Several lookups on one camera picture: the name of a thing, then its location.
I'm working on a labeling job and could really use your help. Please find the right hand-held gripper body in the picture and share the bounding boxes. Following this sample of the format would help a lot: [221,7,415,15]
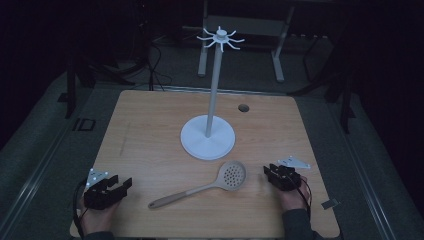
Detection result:
[268,155,312,192]

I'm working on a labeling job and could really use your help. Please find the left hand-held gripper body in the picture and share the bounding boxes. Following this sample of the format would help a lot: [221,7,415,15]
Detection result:
[83,167,118,211]

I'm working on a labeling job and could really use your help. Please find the grey slotted spoon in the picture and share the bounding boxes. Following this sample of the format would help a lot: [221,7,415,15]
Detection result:
[147,160,248,210]

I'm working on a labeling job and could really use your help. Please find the white hook rack stand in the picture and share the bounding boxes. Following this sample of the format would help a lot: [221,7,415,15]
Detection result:
[180,25,246,161]

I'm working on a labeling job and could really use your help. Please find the person's right hand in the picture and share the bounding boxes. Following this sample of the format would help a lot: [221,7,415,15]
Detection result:
[277,175,310,212]

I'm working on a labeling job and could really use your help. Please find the grey tape piece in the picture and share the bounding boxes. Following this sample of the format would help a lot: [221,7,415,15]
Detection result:
[321,198,341,211]

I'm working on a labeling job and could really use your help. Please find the black metal stand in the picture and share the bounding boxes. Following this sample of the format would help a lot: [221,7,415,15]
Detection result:
[323,66,356,135]
[57,49,98,120]

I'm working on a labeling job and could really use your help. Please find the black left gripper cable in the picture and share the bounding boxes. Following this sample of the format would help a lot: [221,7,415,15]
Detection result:
[72,179,89,240]

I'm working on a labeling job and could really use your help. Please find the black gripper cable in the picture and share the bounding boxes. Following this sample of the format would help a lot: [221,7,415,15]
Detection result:
[292,175,314,222]
[72,179,89,240]

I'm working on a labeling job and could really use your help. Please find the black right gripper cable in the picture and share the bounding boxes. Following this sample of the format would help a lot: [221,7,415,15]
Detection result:
[292,175,314,222]

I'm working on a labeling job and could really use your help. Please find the black floor bracket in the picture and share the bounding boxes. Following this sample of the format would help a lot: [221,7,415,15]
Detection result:
[72,117,97,132]

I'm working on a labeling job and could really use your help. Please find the black floor cables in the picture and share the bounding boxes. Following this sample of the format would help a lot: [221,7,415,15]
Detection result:
[133,33,174,92]

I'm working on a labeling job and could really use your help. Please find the white metal desk frame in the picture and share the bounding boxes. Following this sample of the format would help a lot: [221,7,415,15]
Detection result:
[197,0,297,84]

